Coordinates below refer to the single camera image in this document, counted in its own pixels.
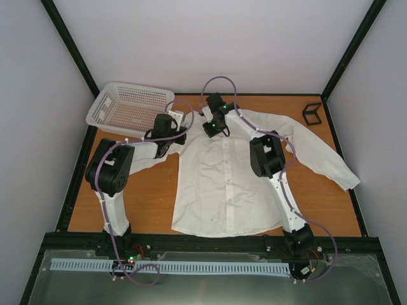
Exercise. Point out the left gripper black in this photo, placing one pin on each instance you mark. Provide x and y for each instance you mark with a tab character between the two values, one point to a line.
180	140

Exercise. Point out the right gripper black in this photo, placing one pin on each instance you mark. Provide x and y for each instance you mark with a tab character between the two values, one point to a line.
210	133

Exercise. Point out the white button-up shirt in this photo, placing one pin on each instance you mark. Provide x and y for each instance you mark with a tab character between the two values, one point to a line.
219	195

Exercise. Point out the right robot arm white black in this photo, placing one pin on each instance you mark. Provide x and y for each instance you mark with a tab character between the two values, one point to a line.
267	161

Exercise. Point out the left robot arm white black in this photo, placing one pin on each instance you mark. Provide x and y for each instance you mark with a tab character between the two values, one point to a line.
113	162

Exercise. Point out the black open brooch box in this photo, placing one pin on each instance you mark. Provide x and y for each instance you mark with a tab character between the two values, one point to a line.
310	114

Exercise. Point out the white perforated plastic basket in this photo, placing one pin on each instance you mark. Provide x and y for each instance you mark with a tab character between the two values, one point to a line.
128	109

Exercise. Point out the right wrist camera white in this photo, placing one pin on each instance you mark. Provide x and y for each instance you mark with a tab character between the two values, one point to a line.
206	113

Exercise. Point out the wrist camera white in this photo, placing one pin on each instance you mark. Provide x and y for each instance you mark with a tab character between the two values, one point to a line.
179	116
206	113

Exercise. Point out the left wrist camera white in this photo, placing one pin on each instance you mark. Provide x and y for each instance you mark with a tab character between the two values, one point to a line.
179	116

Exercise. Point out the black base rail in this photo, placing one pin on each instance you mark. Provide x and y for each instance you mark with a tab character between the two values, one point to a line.
151	245

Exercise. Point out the light blue slotted cable duct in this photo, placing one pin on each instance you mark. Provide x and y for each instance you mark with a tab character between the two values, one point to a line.
174	267

